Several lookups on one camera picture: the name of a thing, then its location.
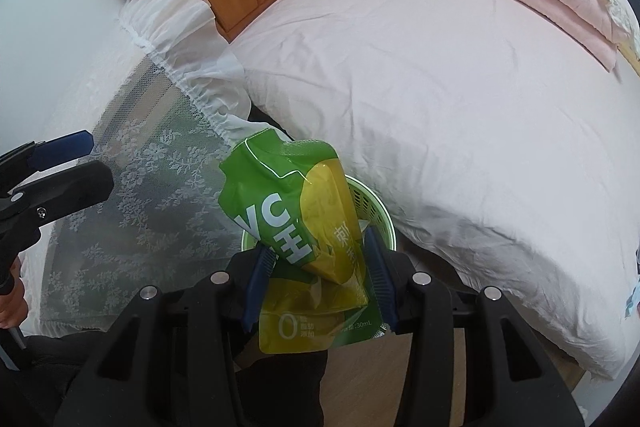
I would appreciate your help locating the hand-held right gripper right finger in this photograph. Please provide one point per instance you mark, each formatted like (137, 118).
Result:
(382, 277)

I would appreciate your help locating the person's left hand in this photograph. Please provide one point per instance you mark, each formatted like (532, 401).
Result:
(14, 307)

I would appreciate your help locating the wooden bed frame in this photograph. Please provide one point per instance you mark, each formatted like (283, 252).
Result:
(567, 364)

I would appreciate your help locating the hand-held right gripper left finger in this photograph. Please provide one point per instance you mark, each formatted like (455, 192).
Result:
(261, 269)

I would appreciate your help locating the yellow mat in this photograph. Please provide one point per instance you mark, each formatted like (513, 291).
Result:
(631, 59)

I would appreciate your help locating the lace covered nightstand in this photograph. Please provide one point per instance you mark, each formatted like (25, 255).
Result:
(150, 187)

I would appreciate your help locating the green yellow drink pouch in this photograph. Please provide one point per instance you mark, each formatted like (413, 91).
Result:
(265, 187)

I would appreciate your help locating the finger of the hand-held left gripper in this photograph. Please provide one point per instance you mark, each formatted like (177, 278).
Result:
(65, 146)
(80, 187)

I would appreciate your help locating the green plastic basket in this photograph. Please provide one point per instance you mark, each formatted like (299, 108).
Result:
(380, 212)

